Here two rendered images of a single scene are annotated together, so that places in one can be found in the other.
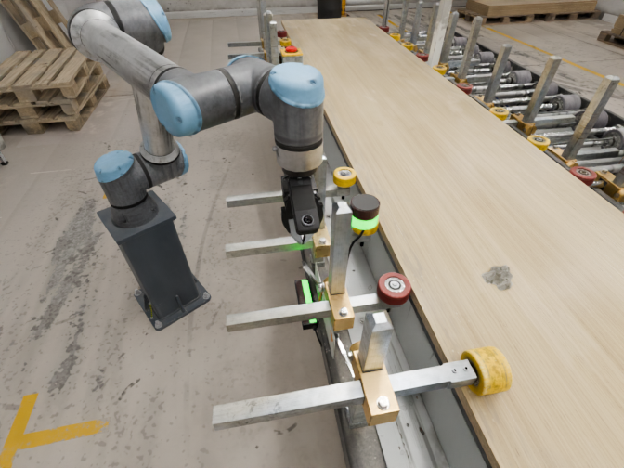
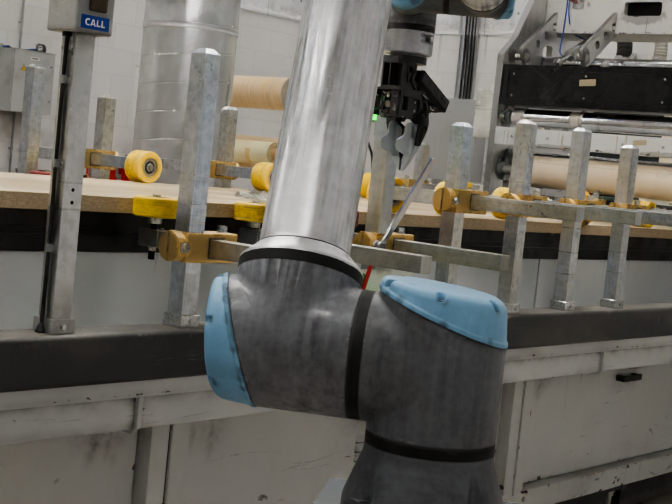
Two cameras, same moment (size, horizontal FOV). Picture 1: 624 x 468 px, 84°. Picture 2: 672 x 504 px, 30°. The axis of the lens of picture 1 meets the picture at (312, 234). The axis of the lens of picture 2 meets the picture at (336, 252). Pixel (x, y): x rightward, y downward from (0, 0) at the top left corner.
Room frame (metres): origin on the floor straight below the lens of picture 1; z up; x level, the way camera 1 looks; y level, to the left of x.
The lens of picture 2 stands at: (2.19, 1.79, 1.00)
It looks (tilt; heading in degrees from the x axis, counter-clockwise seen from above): 4 degrees down; 230
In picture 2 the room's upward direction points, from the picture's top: 6 degrees clockwise
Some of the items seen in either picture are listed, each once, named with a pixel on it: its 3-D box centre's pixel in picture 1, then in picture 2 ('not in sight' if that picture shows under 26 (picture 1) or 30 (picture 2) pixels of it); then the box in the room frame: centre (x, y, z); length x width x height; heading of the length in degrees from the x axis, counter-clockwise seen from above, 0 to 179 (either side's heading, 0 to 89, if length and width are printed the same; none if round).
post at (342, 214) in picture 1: (336, 280); (378, 218); (0.55, -0.06, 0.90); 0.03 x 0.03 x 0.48; 10
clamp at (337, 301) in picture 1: (339, 301); (381, 245); (0.53, -0.07, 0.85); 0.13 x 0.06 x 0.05; 10
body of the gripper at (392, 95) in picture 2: (299, 185); (402, 88); (0.60, 0.03, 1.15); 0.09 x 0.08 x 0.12; 10
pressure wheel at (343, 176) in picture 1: (344, 185); (153, 226); (1.03, -0.11, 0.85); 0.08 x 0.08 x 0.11
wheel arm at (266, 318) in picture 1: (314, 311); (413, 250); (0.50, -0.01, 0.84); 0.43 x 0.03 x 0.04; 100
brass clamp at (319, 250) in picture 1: (318, 236); not in sight; (0.77, -0.02, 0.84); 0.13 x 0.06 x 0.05; 10
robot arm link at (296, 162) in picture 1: (297, 151); (410, 45); (0.59, 0.03, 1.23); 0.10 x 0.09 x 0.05; 100
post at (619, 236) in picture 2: not in sight; (619, 238); (-0.43, -0.24, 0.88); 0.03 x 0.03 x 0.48; 10
